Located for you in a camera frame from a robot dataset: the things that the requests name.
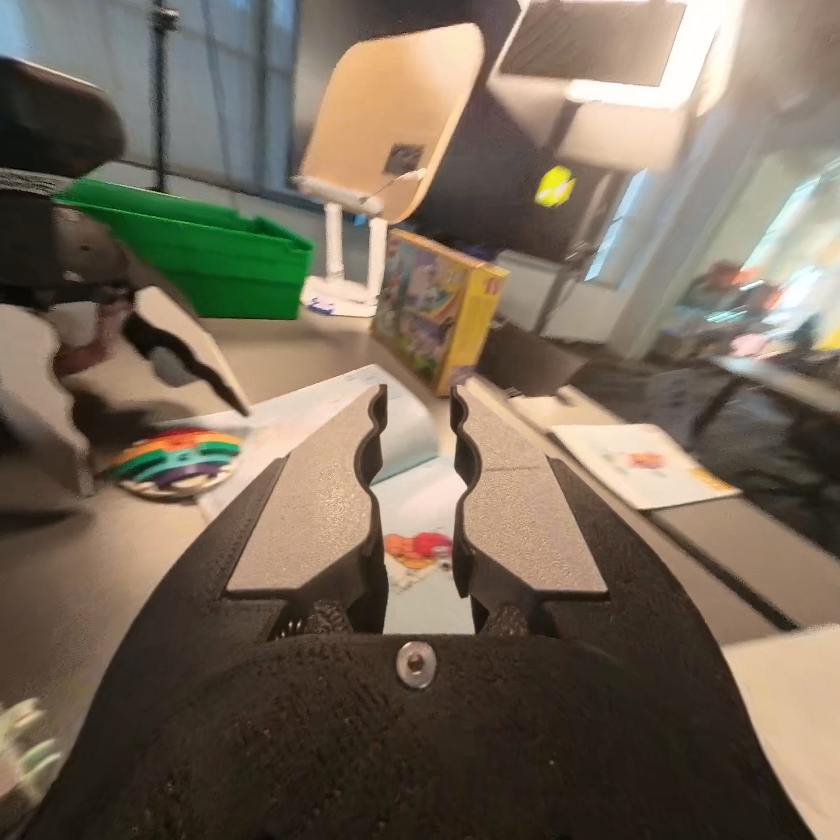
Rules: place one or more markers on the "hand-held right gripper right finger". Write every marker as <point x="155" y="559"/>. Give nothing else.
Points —
<point x="525" y="518"/>

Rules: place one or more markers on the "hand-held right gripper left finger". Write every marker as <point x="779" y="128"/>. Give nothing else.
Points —
<point x="308" y="518"/>

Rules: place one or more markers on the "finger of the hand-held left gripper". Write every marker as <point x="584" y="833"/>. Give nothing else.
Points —
<point x="190" y="334"/>

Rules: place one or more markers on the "round rainbow lego disc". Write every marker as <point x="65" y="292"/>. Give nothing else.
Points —
<point x="177" y="459"/>

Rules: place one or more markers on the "open lego instruction booklet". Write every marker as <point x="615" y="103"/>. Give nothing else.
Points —
<point x="413" y="518"/>

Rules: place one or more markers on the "closed lego instruction booklet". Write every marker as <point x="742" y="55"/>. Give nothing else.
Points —
<point x="640" y="466"/>

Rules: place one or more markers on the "yellow lego set box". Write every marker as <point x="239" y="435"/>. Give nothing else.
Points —
<point x="433" y="308"/>

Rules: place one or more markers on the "white lego build with coloured bricks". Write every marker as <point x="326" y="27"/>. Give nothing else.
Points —
<point x="26" y="754"/>

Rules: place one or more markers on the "person's left hand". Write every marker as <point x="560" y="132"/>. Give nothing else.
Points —
<point x="82" y="361"/>

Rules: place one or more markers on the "green plastic bin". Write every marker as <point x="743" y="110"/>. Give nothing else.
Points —
<point x="223" y="262"/>

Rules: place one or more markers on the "dark box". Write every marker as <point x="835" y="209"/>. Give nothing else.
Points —
<point x="531" y="358"/>

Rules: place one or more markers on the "black tripod stand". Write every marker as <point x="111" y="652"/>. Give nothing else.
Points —
<point x="159" y="98"/>

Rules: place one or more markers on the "beige board on white stand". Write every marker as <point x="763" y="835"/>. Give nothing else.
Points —
<point x="387" y="111"/>

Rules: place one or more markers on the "white paper sheet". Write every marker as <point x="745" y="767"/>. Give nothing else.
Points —
<point x="794" y="715"/>

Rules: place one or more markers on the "round yellow sticker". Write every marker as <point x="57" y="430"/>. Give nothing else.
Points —
<point x="555" y="186"/>

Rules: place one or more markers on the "white studio light panel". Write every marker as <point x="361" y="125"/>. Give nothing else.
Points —
<point x="610" y="72"/>

